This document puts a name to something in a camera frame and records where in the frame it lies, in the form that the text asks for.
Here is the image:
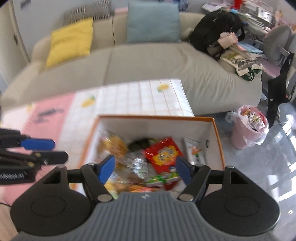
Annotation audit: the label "red spicy strips packet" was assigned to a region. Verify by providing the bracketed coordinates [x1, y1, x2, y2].
[129, 184, 167, 193]

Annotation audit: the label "white carrot print packet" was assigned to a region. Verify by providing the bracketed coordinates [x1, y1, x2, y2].
[184, 137, 206, 165]

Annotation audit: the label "beige sofa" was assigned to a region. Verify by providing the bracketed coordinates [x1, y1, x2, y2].
[0, 11, 263, 116]

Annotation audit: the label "grey textured pillow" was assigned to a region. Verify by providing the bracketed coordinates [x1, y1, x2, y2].
[63, 0, 111, 24]

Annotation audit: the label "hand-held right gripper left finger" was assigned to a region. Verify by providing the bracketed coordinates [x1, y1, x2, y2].
[42, 154, 116, 202]

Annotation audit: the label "pink waste bin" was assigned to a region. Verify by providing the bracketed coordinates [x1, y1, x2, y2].
[230, 105, 270, 150]

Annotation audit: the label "pink white printed tablecloth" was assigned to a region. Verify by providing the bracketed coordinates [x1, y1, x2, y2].
[0, 79, 195, 207]

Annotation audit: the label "black hanging garment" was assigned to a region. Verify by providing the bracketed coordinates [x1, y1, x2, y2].
[267, 53, 295, 127]

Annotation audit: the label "clear packet yellow crackers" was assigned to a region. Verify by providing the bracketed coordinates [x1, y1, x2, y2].
[97, 132, 129, 169]

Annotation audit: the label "yellow pillow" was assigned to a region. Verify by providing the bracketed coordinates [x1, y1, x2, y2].
[45, 17, 93, 68]

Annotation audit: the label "stack of books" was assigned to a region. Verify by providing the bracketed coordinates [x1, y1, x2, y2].
[220, 50, 265, 81]
[231, 38, 264, 58]

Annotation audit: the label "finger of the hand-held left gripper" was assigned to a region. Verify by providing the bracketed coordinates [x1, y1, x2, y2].
[0, 149, 69, 166]
[0, 128, 56, 151]

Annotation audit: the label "pile of crumpled wrappers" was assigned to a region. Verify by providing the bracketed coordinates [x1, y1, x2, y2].
[239, 108, 266, 131]

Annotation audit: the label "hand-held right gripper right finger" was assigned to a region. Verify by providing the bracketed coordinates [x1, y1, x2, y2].
[176, 156, 251, 202]

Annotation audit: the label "orange cardboard box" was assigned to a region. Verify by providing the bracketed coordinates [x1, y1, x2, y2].
[69, 115, 226, 193]

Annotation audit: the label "clear packet grey label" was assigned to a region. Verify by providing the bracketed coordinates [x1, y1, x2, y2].
[125, 153, 151, 176]

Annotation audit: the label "printed figure pillow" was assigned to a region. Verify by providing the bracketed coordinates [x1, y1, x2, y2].
[178, 0, 190, 12]

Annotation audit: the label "grey office chair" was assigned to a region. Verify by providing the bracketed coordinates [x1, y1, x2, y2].
[262, 24, 296, 79]

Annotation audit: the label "light blue pillow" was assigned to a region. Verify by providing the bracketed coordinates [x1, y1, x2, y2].
[126, 2, 182, 44]

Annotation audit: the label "pile of books and papers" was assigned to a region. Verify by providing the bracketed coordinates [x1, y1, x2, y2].
[201, 0, 278, 30]

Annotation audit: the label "black backpack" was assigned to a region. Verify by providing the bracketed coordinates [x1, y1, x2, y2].
[190, 10, 245, 58]

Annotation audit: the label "large red snack packet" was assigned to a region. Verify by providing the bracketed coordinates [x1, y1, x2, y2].
[144, 137, 184, 173]

